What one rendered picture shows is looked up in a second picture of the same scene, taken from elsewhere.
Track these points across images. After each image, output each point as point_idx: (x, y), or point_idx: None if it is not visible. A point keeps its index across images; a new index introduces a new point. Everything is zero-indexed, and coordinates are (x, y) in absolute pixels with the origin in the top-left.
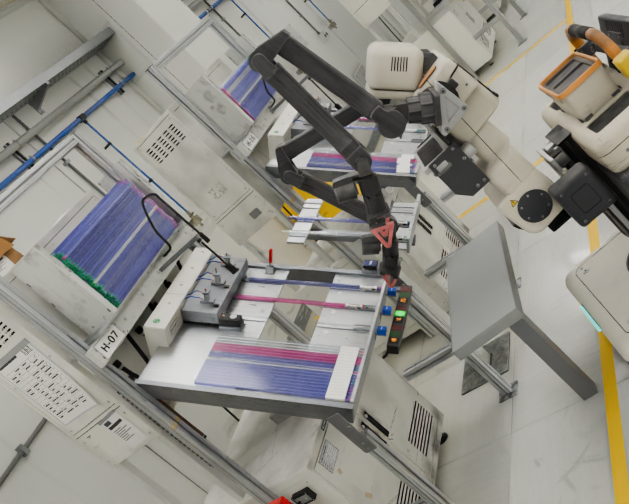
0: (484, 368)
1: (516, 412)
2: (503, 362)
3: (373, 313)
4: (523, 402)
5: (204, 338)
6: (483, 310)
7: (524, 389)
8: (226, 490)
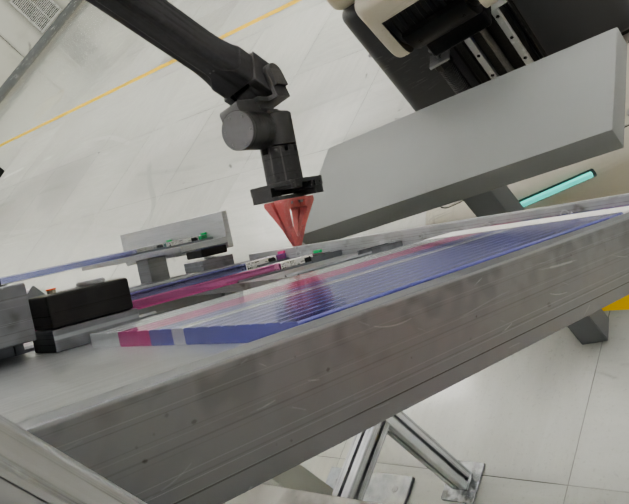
0: (430, 438)
1: (525, 470)
2: (389, 483)
3: (343, 255)
4: (514, 453)
5: (44, 365)
6: (550, 94)
7: (486, 449)
8: None
